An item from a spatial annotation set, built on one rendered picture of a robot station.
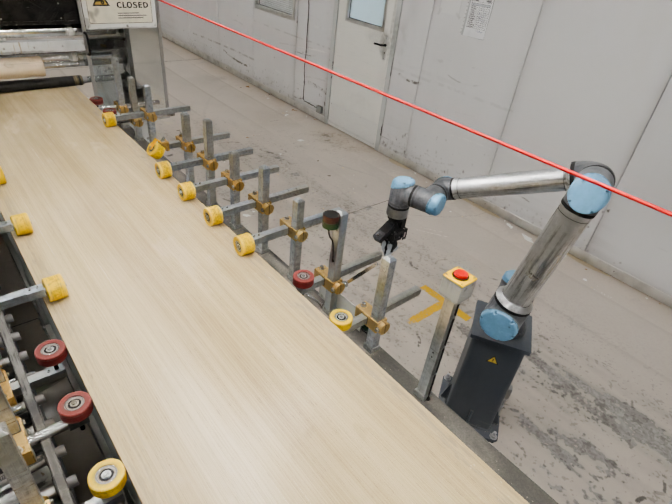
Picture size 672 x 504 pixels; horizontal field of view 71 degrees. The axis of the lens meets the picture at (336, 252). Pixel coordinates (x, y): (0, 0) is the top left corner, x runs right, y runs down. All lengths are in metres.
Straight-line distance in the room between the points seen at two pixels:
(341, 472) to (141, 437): 0.51
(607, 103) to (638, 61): 0.31
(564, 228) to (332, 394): 0.93
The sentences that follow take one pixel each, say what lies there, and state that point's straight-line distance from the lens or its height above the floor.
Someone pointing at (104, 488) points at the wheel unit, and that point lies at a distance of 1.29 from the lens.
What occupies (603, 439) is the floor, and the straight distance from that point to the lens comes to 2.90.
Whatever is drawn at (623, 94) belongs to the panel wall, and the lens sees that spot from 3.89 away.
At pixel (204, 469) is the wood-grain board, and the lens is 1.27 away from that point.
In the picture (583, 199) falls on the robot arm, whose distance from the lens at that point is 1.66.
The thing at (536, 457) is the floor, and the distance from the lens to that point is 2.64.
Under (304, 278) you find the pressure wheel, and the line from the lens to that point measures 1.76.
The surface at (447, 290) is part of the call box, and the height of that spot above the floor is 1.18.
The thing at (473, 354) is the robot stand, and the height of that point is 0.48.
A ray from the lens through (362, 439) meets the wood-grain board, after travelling 1.32.
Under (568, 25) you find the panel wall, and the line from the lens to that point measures 4.04.
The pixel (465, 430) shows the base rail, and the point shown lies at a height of 0.70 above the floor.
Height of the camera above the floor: 1.99
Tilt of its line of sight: 35 degrees down
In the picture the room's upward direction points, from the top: 7 degrees clockwise
